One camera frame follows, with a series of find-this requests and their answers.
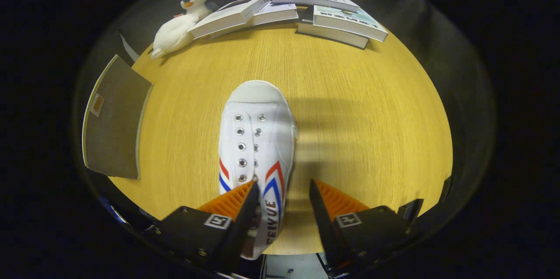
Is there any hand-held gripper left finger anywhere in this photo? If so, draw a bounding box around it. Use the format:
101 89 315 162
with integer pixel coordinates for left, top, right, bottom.
151 180 260 273

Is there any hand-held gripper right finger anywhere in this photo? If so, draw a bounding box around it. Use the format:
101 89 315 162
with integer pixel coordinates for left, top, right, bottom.
308 178 425 271

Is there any white book with portrait cover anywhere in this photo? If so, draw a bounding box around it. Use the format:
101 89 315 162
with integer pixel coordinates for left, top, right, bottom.
188 0 272 39

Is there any grey fabric storage box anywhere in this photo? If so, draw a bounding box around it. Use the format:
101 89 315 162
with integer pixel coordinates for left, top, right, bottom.
82 54 154 180

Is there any white round plush toy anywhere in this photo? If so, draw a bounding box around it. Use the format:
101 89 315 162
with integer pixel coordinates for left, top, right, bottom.
151 12 202 59

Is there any grey penguin plush toy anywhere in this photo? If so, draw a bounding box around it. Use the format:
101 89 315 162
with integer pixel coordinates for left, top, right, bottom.
180 0 219 19

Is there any dark hardcover book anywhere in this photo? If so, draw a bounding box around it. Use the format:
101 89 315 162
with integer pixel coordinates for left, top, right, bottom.
296 6 370 49

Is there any book with pale green cover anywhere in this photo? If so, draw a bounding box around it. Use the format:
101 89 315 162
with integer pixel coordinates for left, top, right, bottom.
312 5 389 42

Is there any white striped canvas shoe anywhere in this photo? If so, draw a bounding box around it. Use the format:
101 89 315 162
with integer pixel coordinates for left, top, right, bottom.
217 80 299 261

